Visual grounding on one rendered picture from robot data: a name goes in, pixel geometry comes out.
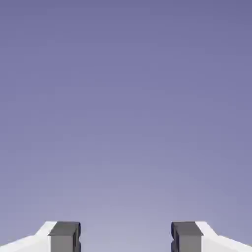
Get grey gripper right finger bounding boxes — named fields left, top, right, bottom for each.
left=170, top=220, right=252, bottom=252

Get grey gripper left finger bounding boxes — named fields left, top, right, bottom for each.
left=0, top=220, right=82, bottom=252

